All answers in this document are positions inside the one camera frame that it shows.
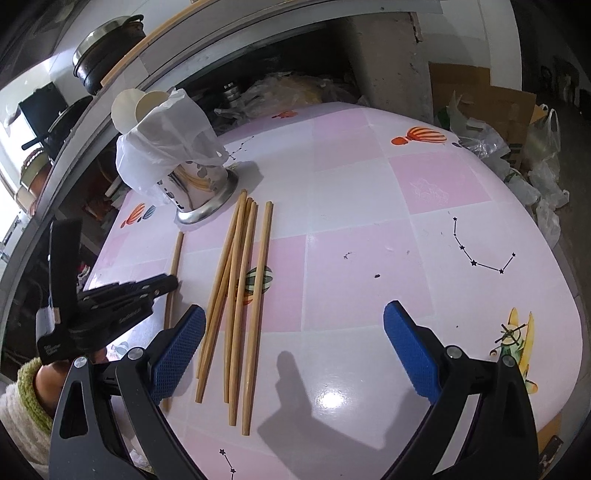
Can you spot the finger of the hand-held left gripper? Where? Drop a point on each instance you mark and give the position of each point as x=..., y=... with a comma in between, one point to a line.
x=120, y=316
x=138, y=288

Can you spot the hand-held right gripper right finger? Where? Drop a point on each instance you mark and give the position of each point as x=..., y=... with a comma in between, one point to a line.
x=413, y=350

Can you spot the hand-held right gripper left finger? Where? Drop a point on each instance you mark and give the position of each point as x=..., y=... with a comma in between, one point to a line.
x=180, y=350

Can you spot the stainless steel utensil holder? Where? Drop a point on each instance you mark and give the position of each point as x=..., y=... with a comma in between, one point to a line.
x=203, y=194

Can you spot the person's left forearm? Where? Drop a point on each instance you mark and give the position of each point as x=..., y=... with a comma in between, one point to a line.
x=18, y=415

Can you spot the person's left hand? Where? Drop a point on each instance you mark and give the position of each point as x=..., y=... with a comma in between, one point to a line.
x=48, y=385

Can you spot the cream container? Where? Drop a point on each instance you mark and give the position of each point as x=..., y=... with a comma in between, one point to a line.
x=25, y=201

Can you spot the copper pot with cream lid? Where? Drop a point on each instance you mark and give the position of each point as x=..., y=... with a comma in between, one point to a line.
x=34, y=175

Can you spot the pink balloon print table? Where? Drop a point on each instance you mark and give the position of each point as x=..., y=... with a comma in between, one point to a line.
x=346, y=258

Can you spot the white plastic bag liner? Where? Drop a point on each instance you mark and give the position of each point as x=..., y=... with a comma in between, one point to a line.
x=161, y=143

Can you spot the black frying pan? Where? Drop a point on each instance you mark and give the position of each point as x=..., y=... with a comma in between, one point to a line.
x=69, y=120

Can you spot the black box appliance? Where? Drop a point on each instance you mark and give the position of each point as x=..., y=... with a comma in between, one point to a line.
x=41, y=106

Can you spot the cream spoon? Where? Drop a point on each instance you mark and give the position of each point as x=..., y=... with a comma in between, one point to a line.
x=124, y=110
x=152, y=104

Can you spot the pile of plastic bags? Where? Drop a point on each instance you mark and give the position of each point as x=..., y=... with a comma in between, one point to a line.
x=540, y=184

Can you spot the black cooking pot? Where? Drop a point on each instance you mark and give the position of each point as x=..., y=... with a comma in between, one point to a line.
x=99, y=64

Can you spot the small steel pot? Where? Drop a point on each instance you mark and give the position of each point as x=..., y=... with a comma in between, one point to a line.
x=231, y=92

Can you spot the steel pot lid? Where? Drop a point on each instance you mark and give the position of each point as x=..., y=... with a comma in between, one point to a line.
x=99, y=39

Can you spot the yellow filled plastic bag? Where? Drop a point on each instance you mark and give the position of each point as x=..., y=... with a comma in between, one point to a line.
x=295, y=90

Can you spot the cardboard box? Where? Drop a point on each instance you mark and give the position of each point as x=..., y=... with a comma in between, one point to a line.
x=489, y=101

